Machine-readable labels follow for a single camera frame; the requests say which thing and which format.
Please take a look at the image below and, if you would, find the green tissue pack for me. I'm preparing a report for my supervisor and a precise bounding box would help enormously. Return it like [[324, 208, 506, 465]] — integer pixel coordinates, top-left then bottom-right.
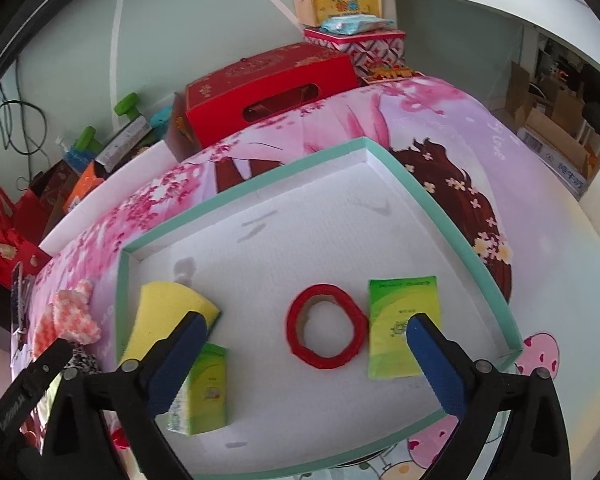
[[367, 276, 441, 380], [166, 342, 227, 436]]

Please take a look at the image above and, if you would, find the yellow sponge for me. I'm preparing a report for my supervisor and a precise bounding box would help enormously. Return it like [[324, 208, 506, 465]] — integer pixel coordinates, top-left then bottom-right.
[[120, 281, 221, 363]]

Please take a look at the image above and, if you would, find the pink white striped fuzzy cloth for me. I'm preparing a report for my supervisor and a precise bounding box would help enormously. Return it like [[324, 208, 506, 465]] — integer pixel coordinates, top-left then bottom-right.
[[32, 280, 102, 359]]

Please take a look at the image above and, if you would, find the red hair band ring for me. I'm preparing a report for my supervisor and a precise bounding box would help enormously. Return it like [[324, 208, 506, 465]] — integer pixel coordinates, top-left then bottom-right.
[[285, 283, 371, 371]]

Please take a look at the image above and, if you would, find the black white leopard scrunchie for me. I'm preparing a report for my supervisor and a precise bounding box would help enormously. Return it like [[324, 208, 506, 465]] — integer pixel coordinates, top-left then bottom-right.
[[65, 346, 102, 375]]

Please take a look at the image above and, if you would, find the smartphone on clip stand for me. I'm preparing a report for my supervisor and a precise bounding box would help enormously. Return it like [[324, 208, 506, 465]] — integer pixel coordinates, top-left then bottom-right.
[[10, 262, 34, 370]]

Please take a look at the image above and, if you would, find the red felt tote bag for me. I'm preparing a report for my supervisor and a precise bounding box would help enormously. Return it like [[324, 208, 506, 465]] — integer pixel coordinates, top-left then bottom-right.
[[0, 187, 50, 288]]

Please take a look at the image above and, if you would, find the teal rimmed white tray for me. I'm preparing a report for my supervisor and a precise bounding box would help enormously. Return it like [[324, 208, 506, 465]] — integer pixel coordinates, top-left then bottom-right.
[[114, 139, 522, 479]]

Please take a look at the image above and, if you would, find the orange cardboard box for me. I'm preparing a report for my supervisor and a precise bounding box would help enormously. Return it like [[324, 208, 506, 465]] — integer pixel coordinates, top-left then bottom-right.
[[62, 160, 106, 214]]

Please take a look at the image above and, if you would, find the white foam board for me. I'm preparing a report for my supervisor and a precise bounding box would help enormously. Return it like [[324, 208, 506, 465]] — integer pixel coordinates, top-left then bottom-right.
[[40, 141, 178, 256]]

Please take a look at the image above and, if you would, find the blue water bottle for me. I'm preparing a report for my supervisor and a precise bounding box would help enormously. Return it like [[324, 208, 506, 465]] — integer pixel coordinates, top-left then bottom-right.
[[55, 136, 96, 174]]

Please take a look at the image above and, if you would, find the green dumbbell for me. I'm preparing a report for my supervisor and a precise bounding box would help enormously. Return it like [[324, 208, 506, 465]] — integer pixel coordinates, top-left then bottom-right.
[[74, 126, 102, 155], [114, 92, 140, 122]]

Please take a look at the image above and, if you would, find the teal small toy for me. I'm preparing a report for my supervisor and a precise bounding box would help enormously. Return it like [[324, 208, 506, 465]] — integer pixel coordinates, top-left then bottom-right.
[[149, 106, 173, 142]]

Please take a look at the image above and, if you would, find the cardboard boxes pile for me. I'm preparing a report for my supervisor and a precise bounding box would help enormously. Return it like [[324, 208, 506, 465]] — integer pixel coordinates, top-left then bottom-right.
[[494, 62, 600, 198]]

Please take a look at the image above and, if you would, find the large red gift box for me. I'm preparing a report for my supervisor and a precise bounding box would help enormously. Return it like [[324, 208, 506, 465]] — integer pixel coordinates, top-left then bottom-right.
[[185, 42, 358, 148]]

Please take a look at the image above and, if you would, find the red white patterned box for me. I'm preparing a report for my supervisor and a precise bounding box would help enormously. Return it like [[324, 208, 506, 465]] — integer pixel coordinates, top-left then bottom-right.
[[303, 28, 406, 78]]

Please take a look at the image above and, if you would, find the blue wet wipes pack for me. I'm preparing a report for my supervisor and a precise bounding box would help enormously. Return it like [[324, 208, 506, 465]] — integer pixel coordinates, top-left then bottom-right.
[[320, 14, 394, 36]]

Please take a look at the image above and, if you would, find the black cable on wall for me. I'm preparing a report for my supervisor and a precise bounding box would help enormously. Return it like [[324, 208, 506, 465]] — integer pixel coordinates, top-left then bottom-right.
[[0, 58, 48, 183]]

